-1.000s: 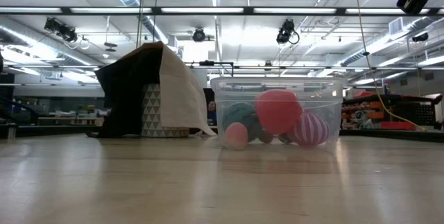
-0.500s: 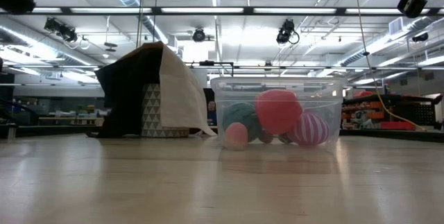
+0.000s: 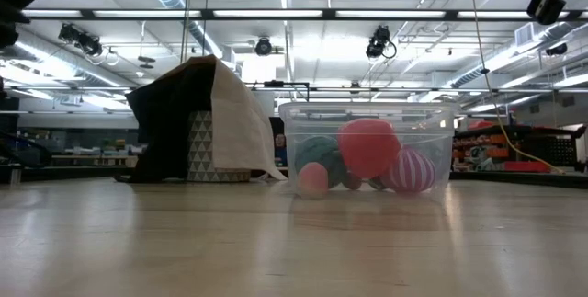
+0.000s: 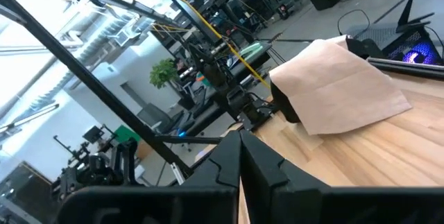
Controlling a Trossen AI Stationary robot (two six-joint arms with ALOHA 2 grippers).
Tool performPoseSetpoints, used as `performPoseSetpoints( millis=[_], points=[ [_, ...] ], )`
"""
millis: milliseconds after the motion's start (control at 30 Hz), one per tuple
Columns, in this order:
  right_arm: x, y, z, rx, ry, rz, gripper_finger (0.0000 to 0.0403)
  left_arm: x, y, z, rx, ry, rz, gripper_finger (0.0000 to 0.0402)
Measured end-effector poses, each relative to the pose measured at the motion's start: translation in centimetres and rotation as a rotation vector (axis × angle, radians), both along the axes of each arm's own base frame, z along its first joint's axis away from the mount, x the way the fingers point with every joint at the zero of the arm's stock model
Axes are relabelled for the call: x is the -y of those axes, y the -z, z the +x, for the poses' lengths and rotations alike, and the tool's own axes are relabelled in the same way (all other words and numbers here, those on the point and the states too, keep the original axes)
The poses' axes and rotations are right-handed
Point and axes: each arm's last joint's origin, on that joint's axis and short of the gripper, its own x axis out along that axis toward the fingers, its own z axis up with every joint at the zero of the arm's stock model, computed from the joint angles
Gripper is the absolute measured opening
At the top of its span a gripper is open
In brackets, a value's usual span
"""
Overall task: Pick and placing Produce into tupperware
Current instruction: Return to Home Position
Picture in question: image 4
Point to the green potted plant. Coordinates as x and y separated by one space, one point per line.
163 73

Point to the black machine beside table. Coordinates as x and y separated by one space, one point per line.
97 172

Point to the black wifi antenna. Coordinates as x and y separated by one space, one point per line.
406 16

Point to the black aluminium rig frame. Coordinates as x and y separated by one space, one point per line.
86 82

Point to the beige paper bag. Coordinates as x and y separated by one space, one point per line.
333 85

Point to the silver aluminium bracket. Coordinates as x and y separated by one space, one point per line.
177 173

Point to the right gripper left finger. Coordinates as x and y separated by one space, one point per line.
208 206

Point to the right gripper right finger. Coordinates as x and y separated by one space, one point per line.
277 199

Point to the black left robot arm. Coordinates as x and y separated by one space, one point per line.
243 99

